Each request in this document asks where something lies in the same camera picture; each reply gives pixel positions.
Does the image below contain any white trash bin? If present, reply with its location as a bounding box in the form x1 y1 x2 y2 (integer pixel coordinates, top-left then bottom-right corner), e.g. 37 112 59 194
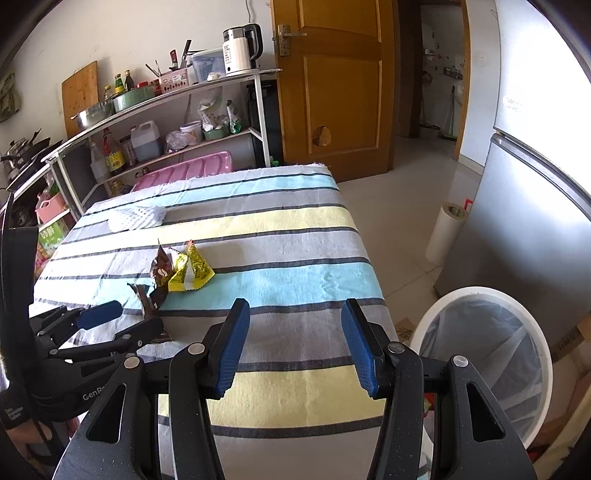
410 286 553 447

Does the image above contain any metal kitchen shelf rack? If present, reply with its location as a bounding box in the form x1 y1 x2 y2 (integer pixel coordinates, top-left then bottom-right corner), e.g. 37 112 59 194
7 69 277 219

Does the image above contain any person's left hand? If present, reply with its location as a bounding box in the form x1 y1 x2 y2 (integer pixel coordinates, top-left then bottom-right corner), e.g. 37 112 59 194
7 417 80 453

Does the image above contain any brown coffee wrapper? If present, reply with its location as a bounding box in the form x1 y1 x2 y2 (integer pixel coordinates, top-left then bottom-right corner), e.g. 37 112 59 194
128 245 174 320

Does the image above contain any yellow red snack wrapper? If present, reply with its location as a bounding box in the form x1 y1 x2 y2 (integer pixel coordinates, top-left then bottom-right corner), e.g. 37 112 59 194
168 240 215 292

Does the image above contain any striped tablecloth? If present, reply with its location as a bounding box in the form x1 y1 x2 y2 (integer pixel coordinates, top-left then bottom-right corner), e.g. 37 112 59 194
30 165 394 479

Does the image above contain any paper roll on floor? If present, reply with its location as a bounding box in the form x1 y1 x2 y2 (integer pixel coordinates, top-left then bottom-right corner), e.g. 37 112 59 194
426 202 468 266

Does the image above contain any soy sauce bottle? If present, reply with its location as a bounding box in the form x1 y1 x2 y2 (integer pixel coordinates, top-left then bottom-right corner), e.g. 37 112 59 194
102 128 126 175

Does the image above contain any white oil jug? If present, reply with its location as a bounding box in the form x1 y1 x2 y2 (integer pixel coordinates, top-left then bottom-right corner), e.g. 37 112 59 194
130 120 162 163

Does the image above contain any pink plastic tray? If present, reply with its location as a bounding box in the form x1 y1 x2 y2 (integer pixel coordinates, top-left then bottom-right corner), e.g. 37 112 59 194
132 151 232 191

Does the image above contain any silver refrigerator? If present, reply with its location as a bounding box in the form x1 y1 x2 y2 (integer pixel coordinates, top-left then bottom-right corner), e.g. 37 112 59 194
436 1 590 344

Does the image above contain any steel mixing bowl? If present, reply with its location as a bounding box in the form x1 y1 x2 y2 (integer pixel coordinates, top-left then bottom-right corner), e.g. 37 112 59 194
71 100 114 131

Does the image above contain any green basin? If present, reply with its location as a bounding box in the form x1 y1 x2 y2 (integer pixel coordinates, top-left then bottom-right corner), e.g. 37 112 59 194
112 85 154 113

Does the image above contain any wooden cutting board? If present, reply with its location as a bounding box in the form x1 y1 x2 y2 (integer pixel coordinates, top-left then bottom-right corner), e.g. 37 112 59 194
61 61 99 138

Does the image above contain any pink utensil holder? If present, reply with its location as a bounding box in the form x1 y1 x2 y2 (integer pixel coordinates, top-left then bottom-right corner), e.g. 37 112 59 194
158 68 189 93

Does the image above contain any brown wooden door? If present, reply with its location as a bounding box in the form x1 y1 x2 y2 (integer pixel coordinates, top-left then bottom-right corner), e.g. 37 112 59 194
271 0 396 181

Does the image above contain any clear plastic storage box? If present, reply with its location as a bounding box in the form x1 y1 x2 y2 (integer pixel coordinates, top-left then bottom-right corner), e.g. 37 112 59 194
191 48 225 83

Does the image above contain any white electric kettle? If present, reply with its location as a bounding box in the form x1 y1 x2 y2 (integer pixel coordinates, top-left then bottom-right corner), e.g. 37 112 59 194
222 24 263 75

